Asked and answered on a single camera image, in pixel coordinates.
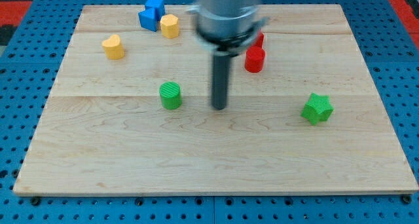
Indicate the red block behind arm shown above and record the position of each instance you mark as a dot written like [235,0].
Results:
[259,40]

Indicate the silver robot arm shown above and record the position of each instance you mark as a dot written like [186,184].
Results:
[226,27]

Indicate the yellow heart block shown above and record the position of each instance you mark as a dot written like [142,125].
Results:
[113,47]

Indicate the green cylinder block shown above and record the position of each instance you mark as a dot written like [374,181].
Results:
[170,95]

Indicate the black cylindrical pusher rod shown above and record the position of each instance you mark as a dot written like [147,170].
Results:
[219,79]

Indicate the red cylinder block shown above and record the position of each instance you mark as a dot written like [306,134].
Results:
[254,60]

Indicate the wooden board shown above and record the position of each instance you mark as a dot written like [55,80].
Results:
[104,131]

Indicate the yellow hexagon block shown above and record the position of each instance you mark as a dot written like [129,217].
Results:
[169,25]

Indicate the blue triangle block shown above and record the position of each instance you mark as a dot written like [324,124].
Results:
[148,19]

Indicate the green star block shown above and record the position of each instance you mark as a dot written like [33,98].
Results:
[318,108]

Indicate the blue cube block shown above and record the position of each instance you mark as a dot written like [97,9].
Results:
[158,6]

